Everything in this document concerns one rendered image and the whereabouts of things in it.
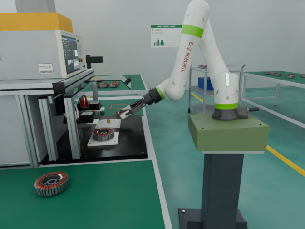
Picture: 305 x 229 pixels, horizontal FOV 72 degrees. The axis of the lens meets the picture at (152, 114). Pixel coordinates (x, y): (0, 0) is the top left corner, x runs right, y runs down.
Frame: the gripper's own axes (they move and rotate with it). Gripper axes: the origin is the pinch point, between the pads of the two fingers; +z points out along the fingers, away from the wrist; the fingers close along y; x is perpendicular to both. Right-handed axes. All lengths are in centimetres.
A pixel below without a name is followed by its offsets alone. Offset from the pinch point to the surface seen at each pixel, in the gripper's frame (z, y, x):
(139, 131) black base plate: -5.0, 15.3, 10.8
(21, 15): 126, -323, -185
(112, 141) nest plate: 7.2, 30.9, 3.2
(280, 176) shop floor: -94, -38, 143
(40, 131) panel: 29, 40, -21
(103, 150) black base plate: 11.1, 37.7, 2.5
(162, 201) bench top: -9, 73, 15
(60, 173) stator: 23, 58, -5
